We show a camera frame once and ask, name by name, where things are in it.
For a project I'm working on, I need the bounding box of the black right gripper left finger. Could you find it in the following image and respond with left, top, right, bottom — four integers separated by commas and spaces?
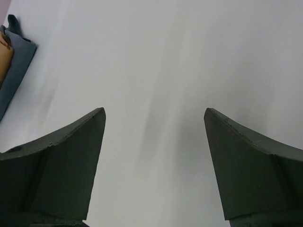
0, 107, 106, 227

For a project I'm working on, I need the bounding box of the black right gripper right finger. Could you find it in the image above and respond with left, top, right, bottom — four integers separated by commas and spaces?
204, 108, 303, 227

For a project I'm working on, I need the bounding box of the blue printed garment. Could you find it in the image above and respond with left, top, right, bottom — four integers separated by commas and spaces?
0, 14, 37, 118

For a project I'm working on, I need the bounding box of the tan ribbed tank top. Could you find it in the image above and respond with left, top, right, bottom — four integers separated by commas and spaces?
0, 32, 14, 86

